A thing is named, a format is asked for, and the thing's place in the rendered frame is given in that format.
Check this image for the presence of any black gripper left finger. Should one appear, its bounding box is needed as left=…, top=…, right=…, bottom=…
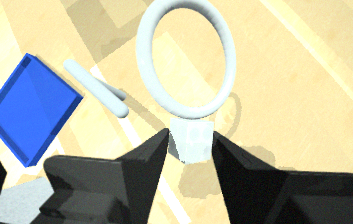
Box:
left=43, top=128, right=169, bottom=224

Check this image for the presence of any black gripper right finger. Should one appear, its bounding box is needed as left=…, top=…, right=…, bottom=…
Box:
left=211, top=131, right=353, bottom=224

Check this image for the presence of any blue tray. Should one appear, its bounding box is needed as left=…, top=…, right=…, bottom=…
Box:
left=0, top=53, right=84, bottom=168

